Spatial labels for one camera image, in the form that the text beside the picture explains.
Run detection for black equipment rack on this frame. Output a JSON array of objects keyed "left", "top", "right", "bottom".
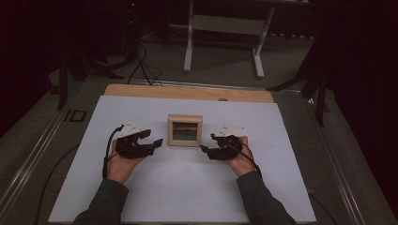
[{"left": 120, "top": 0, "right": 143, "bottom": 65}]

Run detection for black floor cable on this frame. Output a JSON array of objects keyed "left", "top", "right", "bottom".
[
  {"left": 33, "top": 142, "right": 81, "bottom": 225},
  {"left": 307, "top": 190, "right": 338, "bottom": 225}
]

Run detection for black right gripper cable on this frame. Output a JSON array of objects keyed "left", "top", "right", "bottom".
[{"left": 228, "top": 142, "right": 264, "bottom": 181}]

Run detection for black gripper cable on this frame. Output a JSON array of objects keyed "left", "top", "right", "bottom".
[
  {"left": 101, "top": 124, "right": 125, "bottom": 181},
  {"left": 228, "top": 142, "right": 264, "bottom": 181}
]

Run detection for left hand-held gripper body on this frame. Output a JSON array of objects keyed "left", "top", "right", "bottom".
[{"left": 115, "top": 120, "right": 157, "bottom": 159}]

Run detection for black stand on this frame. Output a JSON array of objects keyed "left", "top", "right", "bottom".
[{"left": 267, "top": 43, "right": 333, "bottom": 128}]

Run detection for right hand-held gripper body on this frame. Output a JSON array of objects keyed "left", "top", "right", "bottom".
[{"left": 207, "top": 124, "right": 247, "bottom": 161}]

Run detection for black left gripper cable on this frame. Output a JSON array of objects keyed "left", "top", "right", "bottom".
[{"left": 101, "top": 124, "right": 125, "bottom": 181}]

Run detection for black floor cables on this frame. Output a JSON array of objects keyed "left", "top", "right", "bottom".
[{"left": 126, "top": 43, "right": 164, "bottom": 87}]

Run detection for person's left hand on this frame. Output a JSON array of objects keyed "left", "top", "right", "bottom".
[{"left": 106, "top": 139, "right": 146, "bottom": 185}]

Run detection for black floor socket plate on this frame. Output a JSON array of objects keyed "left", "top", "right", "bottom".
[{"left": 64, "top": 109, "right": 87, "bottom": 123}]

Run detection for white metal table frame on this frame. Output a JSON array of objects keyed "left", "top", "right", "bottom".
[{"left": 182, "top": 0, "right": 314, "bottom": 79}]

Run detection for aluminium floor rail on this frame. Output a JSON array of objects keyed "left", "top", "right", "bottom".
[
  {"left": 0, "top": 82, "right": 83, "bottom": 215},
  {"left": 303, "top": 97, "right": 366, "bottom": 225},
  {"left": 84, "top": 78, "right": 302, "bottom": 94}
]

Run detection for wooden picture frame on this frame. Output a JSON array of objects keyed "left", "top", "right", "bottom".
[{"left": 167, "top": 113, "right": 204, "bottom": 148}]

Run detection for person's right hand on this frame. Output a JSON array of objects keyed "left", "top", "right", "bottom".
[{"left": 227, "top": 136, "right": 257, "bottom": 178}]

